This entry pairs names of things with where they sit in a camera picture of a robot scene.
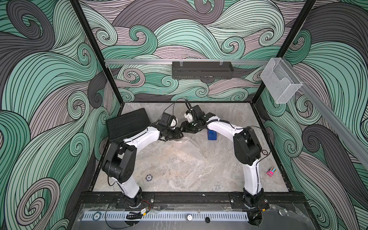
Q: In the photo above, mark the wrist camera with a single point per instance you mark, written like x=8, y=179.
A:
x=168, y=120
x=194, y=114

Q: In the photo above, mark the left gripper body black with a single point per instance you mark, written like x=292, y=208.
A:
x=172, y=134

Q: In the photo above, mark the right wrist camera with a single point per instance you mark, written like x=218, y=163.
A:
x=194, y=114

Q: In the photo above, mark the clear acrylic wall holder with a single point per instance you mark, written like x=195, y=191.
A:
x=281, y=80

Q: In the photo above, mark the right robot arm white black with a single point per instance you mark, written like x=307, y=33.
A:
x=247, y=150

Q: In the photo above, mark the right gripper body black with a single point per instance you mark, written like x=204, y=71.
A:
x=191, y=127

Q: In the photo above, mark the pink small box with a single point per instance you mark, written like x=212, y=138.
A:
x=271, y=172

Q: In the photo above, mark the white slotted cable duct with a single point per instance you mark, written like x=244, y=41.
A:
x=168, y=215

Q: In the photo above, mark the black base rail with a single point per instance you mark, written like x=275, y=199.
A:
x=152, y=199

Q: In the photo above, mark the black wall tray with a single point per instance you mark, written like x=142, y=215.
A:
x=202, y=70

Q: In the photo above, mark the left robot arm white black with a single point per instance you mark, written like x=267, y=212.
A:
x=119, y=162

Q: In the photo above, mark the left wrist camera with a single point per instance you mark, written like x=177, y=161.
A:
x=168, y=120

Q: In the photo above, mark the blue box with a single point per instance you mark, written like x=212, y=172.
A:
x=212, y=135

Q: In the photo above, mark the black ribbed case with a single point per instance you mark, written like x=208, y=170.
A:
x=127, y=125

